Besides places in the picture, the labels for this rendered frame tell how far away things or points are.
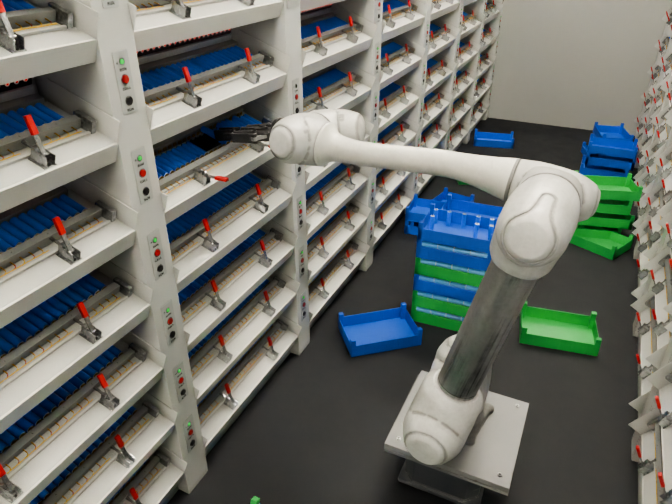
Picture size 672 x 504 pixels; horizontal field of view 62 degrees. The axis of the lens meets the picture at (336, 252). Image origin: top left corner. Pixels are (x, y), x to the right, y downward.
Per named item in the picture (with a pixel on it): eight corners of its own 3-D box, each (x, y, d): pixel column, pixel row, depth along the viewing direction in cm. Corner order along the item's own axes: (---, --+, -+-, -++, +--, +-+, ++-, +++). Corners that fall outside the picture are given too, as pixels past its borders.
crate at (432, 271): (495, 264, 238) (498, 248, 234) (487, 289, 222) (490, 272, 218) (426, 251, 248) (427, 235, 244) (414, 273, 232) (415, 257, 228)
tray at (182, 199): (286, 149, 181) (294, 123, 176) (161, 227, 134) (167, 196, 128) (235, 120, 185) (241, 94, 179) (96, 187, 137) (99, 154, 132)
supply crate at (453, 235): (500, 231, 230) (503, 214, 226) (493, 254, 214) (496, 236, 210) (429, 219, 240) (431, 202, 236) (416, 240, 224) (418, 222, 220)
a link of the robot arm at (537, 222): (467, 431, 154) (442, 490, 137) (415, 401, 158) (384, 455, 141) (601, 188, 111) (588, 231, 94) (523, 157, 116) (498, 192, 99)
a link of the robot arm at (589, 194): (527, 146, 127) (514, 164, 116) (611, 167, 120) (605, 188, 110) (512, 198, 133) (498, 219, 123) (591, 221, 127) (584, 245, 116)
